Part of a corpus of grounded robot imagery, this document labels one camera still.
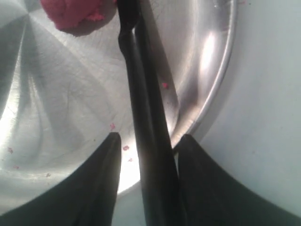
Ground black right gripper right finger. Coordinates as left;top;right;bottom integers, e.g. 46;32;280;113
175;135;301;226

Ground black knife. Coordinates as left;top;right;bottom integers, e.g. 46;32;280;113
117;0;186;226

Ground pink dough lump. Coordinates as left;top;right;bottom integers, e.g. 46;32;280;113
40;0;117;30

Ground round steel plate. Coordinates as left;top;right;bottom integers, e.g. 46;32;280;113
0;0;238;213

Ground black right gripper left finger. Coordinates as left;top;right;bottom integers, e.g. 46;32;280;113
0;132;121;226

